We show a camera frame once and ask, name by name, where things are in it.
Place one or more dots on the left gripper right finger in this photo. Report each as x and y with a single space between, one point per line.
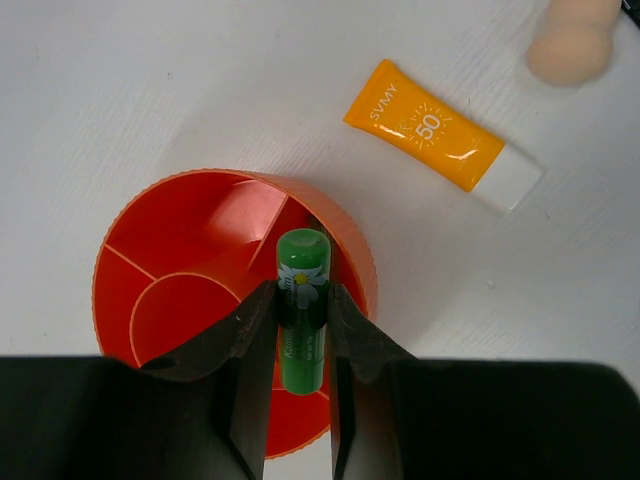
364 416

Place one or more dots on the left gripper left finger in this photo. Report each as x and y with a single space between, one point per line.
211 398

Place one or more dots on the green lip balm stick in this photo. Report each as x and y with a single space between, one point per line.
303 267

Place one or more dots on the beige makeup sponge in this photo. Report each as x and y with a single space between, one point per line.
573 43

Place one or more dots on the orange round organizer container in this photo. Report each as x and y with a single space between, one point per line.
186 251

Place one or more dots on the orange sunscreen tube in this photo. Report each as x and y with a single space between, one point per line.
394 108

